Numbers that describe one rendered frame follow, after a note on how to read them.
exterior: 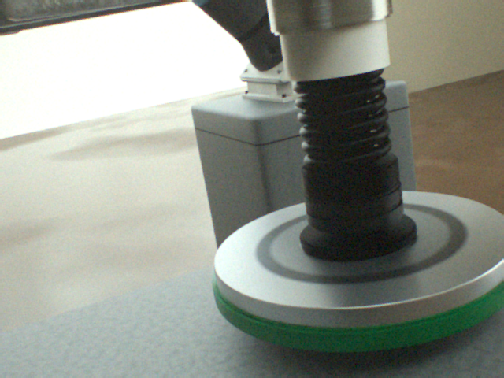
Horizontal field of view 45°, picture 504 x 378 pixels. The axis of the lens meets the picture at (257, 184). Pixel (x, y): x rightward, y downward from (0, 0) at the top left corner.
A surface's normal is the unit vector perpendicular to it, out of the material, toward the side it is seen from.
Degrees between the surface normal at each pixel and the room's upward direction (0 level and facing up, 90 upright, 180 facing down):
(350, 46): 90
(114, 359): 0
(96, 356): 0
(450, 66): 90
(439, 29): 90
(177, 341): 0
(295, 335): 90
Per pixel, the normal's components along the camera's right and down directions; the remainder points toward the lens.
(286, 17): -0.73, 0.29
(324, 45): -0.24, 0.30
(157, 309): -0.16, -0.95
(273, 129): 0.44, 0.18
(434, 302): 0.23, 0.23
